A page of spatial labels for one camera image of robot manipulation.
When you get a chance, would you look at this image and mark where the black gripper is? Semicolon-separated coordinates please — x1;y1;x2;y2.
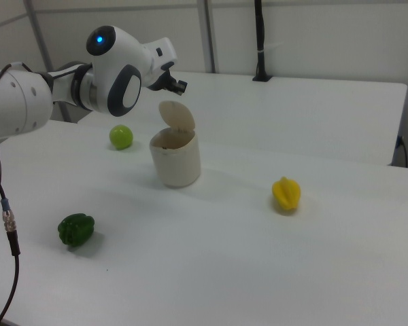
143;66;190;96

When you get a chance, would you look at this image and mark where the cream garbage bin with lid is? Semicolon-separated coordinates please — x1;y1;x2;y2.
148;100;202;189

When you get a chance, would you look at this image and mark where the light green apple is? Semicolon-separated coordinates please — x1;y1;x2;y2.
109;124;135;151

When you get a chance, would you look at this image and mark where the yellow starfruit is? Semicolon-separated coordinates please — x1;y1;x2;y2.
271;176;302;213

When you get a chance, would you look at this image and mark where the dark green bell pepper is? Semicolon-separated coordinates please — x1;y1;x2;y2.
57;213;96;248

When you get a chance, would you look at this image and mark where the grey aluminium frame post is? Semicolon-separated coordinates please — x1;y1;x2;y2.
24;0;72;123
196;0;220;74

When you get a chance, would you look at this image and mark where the black camera stand pole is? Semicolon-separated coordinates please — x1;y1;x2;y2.
252;0;273;83

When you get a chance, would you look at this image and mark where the dark robot cable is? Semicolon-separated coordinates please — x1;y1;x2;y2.
0;132;22;326

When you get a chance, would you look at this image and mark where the blue cable at table edge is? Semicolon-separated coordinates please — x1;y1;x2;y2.
396;134;408;168

